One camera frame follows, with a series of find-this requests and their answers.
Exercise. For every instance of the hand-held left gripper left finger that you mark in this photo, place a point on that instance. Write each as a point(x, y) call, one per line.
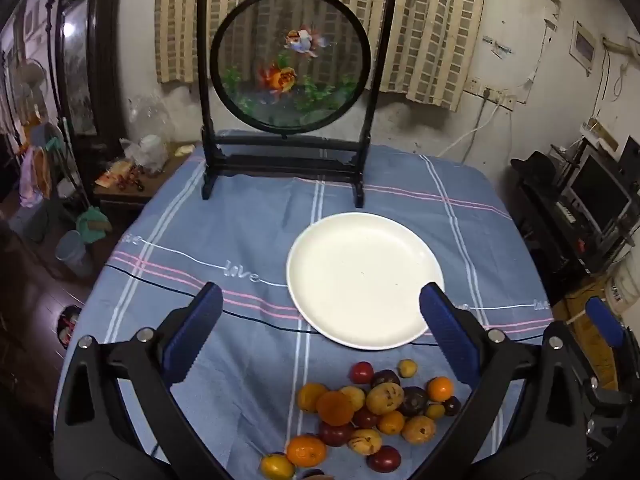
point(192, 335)

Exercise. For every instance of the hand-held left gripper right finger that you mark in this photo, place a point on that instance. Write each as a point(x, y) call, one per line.
point(450, 332)

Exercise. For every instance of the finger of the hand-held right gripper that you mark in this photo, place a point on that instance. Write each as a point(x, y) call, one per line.
point(605, 320)

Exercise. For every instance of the small yellow longan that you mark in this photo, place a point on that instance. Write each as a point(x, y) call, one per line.
point(407, 368)
point(435, 411)

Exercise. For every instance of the orange mandarin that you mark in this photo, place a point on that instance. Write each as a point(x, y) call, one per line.
point(440, 389)
point(306, 451)
point(391, 422)
point(335, 407)

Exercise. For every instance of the small dark red plum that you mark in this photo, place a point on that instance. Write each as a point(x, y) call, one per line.
point(452, 405)

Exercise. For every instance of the large dark water chestnut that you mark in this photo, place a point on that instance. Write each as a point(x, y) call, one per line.
point(415, 401)

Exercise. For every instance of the small dark water chestnut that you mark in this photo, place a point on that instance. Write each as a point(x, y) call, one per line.
point(386, 376)

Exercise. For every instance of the spotted yellow fruit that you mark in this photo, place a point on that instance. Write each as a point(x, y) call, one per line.
point(365, 441)
point(384, 398)
point(419, 429)

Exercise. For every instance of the white plate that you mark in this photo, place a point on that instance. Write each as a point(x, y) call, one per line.
point(360, 280)

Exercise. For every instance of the pale yellow round fruit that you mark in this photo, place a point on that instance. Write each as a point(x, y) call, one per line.
point(354, 394)

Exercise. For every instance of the yellow-orange kumquat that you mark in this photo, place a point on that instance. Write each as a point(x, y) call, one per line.
point(310, 396)

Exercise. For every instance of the green-yellow citrus fruit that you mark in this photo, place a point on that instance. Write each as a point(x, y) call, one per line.
point(276, 466)

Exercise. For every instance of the cardboard box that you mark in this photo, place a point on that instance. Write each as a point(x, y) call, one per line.
point(580, 305)

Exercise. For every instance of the blue striped tablecloth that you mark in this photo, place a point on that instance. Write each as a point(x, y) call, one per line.
point(225, 220)

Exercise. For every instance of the black monitor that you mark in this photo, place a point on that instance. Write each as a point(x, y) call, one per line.
point(597, 195)

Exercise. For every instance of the grey bucket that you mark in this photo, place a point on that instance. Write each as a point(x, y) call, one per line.
point(72, 255)

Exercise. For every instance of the wooden side table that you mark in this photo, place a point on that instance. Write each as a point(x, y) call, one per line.
point(125, 197)

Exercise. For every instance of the clear plastic bags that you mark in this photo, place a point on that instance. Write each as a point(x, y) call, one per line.
point(145, 152)

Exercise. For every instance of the round goldfish screen black stand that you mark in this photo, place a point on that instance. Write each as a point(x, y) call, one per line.
point(204, 85)

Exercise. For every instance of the dark wooden cabinet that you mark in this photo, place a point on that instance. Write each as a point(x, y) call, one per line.
point(100, 60)

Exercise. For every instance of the beige checked curtain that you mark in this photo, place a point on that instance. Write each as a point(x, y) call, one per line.
point(425, 35)

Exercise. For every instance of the standing fan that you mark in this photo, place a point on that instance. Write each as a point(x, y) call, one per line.
point(30, 80)

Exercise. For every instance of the wall power sockets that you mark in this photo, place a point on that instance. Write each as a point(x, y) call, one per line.
point(492, 94)

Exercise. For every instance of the white wall electrical box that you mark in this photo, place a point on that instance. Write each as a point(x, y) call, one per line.
point(582, 47)

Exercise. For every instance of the wall tape strips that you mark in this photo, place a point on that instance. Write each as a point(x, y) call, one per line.
point(495, 46)

